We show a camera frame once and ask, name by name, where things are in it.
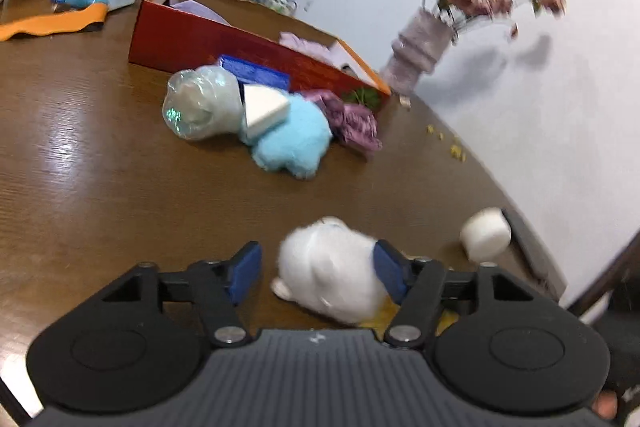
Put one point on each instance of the grey textured vase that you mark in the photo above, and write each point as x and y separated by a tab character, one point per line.
420	47

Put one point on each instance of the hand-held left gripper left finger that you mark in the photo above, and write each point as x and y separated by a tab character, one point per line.
245	272

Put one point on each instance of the red cardboard box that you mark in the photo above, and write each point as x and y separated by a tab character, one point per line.
200	44

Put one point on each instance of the crumpled clear plastic bottle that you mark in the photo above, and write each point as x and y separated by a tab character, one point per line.
200	104

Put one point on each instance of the dark wooden chair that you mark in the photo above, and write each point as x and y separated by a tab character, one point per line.
610	272

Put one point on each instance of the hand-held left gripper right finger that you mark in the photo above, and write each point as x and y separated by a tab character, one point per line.
389	272

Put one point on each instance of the scattered yellow flower crumbs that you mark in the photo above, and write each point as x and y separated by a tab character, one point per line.
455	149

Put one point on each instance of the black phone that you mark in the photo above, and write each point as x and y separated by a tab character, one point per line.
535	257

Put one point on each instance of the white triangular sponge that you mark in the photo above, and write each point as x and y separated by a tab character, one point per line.
262	109

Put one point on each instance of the yellow plush toy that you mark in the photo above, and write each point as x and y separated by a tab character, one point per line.
380	317

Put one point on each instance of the blue tissue pack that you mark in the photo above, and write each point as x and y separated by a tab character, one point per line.
255	72

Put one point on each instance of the fallen dried petal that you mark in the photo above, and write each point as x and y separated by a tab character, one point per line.
405	101

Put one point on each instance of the light blue plush toy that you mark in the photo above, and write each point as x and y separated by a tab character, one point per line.
295	142

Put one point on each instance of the white round sponge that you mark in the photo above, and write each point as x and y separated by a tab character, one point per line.
485	233

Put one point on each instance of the cluster of small bottles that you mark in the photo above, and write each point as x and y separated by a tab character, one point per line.
277	2

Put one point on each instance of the white plush toy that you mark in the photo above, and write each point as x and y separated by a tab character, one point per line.
330	272

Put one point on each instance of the mauve satin scrunchie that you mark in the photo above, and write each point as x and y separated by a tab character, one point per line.
350	122

